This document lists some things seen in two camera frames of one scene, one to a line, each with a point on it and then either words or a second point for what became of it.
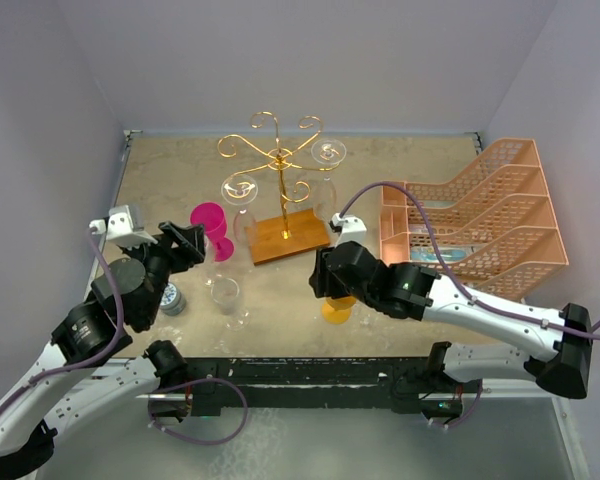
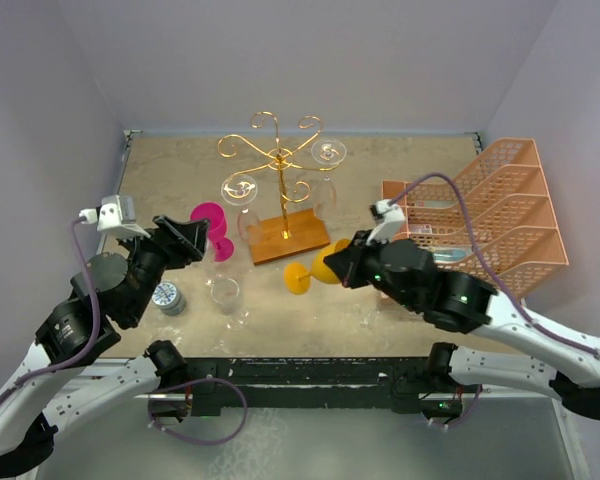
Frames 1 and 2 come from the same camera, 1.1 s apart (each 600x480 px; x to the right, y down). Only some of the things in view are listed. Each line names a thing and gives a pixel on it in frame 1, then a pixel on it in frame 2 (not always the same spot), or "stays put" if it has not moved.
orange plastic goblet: (337, 310) → (297, 275)
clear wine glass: (326, 152) stays put
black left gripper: (190, 244) stays put
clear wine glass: (241, 189) stays put
